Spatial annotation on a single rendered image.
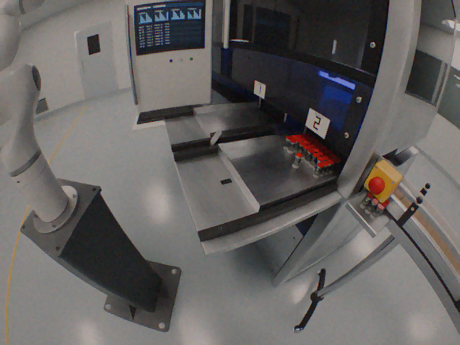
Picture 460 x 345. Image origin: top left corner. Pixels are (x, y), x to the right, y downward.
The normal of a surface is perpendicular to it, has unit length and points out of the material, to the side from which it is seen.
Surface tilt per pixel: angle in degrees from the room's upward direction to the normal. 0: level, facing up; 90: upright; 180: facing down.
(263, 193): 0
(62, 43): 90
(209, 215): 0
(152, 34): 90
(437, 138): 90
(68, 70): 90
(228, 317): 0
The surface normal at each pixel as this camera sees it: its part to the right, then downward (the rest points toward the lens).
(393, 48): -0.92, 0.22
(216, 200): 0.04, -0.76
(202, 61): 0.30, 0.63
